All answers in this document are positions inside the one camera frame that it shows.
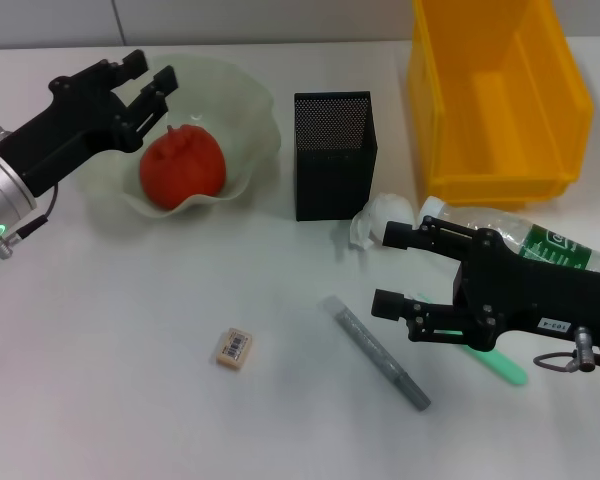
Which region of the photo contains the beige eraser with barcode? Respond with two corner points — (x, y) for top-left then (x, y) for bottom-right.
(213, 327), (255, 374)

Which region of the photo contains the grey right wrist cable plug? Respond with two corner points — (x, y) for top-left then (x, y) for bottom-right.
(532, 324), (600, 374)

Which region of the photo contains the mint green pen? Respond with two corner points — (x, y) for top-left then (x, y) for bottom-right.
(404, 292), (529, 387)

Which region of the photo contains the wavy green glass fruit plate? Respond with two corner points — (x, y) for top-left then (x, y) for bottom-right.
(74, 53), (282, 220)

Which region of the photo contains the white paper ball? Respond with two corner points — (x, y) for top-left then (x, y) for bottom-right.
(349, 193), (415, 251)

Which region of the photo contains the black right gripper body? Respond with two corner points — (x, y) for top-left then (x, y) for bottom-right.
(452, 227), (600, 351)

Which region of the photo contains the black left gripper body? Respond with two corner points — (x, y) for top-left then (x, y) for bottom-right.
(0, 59), (136, 199)

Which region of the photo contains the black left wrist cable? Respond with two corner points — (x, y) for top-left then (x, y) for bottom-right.
(0, 183), (61, 261)

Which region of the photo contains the clear bottle with green label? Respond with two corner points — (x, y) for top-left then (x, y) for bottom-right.
(418, 196), (600, 357)

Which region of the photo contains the black mesh pen holder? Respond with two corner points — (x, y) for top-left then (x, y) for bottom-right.
(293, 90), (378, 222)

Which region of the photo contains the grey marker pen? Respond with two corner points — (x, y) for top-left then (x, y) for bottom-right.
(317, 294), (432, 412)

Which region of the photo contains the yellow plastic bin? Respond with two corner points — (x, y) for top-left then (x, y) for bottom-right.
(406, 0), (595, 210)

